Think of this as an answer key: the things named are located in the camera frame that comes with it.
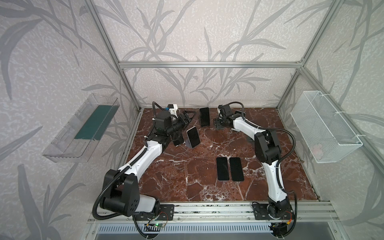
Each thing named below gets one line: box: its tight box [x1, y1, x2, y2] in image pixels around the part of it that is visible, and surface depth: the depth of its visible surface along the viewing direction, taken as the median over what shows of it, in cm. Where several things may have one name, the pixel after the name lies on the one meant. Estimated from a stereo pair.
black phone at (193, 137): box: [186, 126, 201, 149], surface depth 93 cm
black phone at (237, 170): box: [229, 157, 244, 182], surface depth 90 cm
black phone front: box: [216, 157, 230, 181], surface depth 89 cm
